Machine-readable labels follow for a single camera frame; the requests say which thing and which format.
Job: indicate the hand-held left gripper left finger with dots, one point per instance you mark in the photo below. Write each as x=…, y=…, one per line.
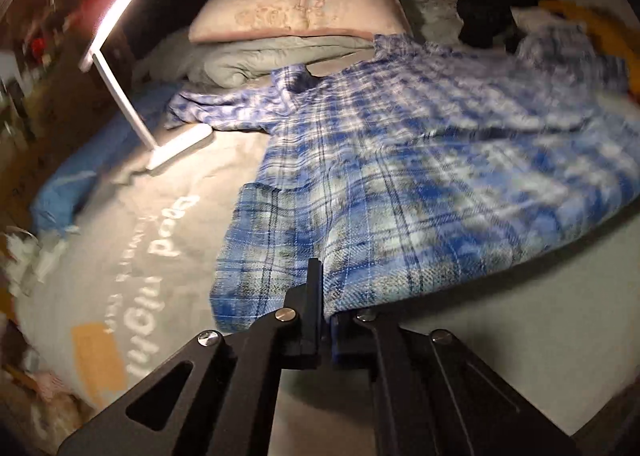
x=314, y=316

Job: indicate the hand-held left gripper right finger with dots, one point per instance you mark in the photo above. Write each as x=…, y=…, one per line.
x=340, y=341

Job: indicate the blue plaid flannel shirt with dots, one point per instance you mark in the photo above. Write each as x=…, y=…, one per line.
x=400, y=160

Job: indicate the grey printed bed sheet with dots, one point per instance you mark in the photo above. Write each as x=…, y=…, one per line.
x=165, y=196

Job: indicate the grey folded comforter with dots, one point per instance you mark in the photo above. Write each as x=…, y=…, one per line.
x=240, y=60

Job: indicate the blue mat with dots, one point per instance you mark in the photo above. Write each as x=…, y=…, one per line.
x=85, y=170

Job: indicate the white desk lamp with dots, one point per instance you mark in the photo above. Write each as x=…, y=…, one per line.
x=125, y=95

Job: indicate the pink pillow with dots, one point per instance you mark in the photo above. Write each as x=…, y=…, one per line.
x=300, y=0

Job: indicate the white crumpled cloth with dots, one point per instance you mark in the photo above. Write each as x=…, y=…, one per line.
x=435, y=10

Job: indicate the cluttered wooden shelf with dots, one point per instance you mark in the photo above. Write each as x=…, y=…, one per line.
x=45, y=60

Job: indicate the yellow long pillow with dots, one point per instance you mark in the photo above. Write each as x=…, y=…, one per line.
x=610, y=30

